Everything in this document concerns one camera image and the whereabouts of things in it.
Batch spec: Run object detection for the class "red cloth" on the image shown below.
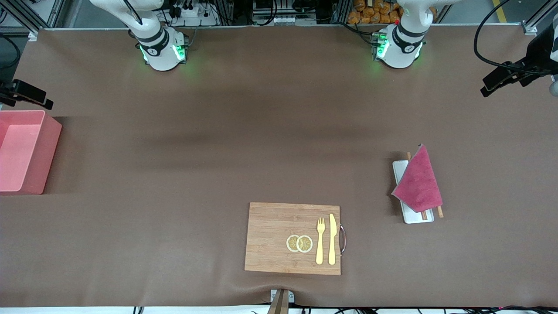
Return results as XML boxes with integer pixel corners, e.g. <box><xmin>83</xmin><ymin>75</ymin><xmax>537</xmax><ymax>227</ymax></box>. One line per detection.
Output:
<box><xmin>391</xmin><ymin>144</ymin><xmax>443</xmax><ymax>213</ymax></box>

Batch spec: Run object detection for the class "pink plastic bin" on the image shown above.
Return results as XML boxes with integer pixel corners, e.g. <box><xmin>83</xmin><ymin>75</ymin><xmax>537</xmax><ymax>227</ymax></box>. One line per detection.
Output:
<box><xmin>0</xmin><ymin>110</ymin><xmax>62</xmax><ymax>195</ymax></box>

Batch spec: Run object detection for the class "white rectangular tray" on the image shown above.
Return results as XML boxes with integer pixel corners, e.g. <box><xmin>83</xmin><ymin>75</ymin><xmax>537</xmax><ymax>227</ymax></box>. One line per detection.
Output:
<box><xmin>391</xmin><ymin>160</ymin><xmax>435</xmax><ymax>225</ymax></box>

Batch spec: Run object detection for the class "pile of orange food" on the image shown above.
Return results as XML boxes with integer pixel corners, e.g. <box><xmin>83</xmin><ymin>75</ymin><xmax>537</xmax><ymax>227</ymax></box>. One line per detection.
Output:
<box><xmin>347</xmin><ymin>0</ymin><xmax>438</xmax><ymax>25</ymax></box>

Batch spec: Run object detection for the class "white power strip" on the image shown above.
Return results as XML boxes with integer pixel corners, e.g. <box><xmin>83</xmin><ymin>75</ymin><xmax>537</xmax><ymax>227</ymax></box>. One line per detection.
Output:
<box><xmin>168</xmin><ymin>4</ymin><xmax>218</xmax><ymax>27</ymax></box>

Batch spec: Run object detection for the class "grey equipment rack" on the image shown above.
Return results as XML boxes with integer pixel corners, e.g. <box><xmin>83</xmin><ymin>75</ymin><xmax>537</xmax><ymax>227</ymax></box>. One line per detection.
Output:
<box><xmin>252</xmin><ymin>0</ymin><xmax>318</xmax><ymax>26</ymax></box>

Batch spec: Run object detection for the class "yellow knife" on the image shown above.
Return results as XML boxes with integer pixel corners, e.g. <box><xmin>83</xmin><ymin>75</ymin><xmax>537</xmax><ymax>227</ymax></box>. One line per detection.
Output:
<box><xmin>328</xmin><ymin>213</ymin><xmax>337</xmax><ymax>266</ymax></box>

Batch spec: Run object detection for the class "yellow fork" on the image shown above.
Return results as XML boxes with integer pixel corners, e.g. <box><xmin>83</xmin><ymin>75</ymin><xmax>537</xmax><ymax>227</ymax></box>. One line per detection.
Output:
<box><xmin>316</xmin><ymin>217</ymin><xmax>326</xmax><ymax>265</ymax></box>

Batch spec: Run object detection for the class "wooden cutting board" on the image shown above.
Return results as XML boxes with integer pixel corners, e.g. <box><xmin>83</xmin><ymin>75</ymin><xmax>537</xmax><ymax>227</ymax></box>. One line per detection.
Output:
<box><xmin>244</xmin><ymin>202</ymin><xmax>347</xmax><ymax>276</ymax></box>

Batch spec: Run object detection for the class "aluminium frame profile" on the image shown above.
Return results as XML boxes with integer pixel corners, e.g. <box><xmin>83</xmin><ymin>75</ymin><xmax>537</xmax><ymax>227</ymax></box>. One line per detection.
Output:
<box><xmin>0</xmin><ymin>0</ymin><xmax>66</xmax><ymax>42</ymax></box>
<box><xmin>522</xmin><ymin>0</ymin><xmax>558</xmax><ymax>35</ymax></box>

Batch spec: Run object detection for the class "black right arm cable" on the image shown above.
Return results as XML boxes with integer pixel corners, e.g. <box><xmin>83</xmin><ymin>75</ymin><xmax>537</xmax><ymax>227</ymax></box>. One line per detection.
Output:
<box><xmin>0</xmin><ymin>34</ymin><xmax>21</xmax><ymax>70</ymax></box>

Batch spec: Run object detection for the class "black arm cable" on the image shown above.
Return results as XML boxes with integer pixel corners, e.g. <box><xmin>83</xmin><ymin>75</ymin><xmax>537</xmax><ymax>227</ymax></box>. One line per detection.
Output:
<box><xmin>474</xmin><ymin>0</ymin><xmax>530</xmax><ymax>75</ymax></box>
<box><xmin>0</xmin><ymin>34</ymin><xmax>21</xmax><ymax>70</ymax></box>

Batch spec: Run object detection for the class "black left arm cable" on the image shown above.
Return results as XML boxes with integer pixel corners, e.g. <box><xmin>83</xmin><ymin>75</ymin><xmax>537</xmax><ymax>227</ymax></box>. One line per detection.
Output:
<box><xmin>474</xmin><ymin>0</ymin><xmax>530</xmax><ymax>75</ymax></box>

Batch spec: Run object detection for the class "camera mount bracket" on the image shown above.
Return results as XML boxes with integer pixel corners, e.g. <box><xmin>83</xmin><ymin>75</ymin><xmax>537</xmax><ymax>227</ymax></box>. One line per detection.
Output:
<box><xmin>267</xmin><ymin>289</ymin><xmax>295</xmax><ymax>314</ymax></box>

